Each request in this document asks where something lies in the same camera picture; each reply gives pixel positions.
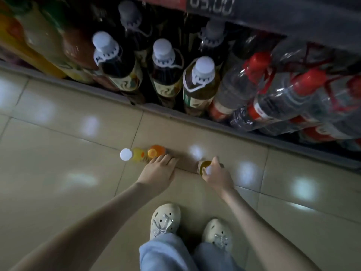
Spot person's blue jeans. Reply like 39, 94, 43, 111
139, 232, 244, 271

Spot row of large water jugs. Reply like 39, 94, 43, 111
209, 31, 361, 153

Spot dark grey store shelving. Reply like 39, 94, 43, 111
0, 0, 361, 170

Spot person's white left shoe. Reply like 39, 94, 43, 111
149, 203, 182, 241

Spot person's left hand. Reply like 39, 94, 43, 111
135, 153, 179, 195

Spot dark price tag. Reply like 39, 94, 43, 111
187, 0, 237, 16

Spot amber tea bottle white cap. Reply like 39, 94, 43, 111
197, 160, 225, 177

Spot person's white right shoe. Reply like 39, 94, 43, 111
202, 218, 234, 252

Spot person's right forearm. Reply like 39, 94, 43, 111
221, 186, 319, 271

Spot yellow bottle white cap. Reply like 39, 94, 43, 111
119, 147, 149, 163

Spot person's left forearm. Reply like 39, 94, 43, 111
11, 180, 164, 271

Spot orange bottle yellow cap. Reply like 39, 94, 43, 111
147, 144, 168, 161

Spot person's right hand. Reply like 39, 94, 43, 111
200, 156, 237, 196

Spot person's white shoe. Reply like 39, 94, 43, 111
202, 218, 234, 252
149, 203, 182, 241

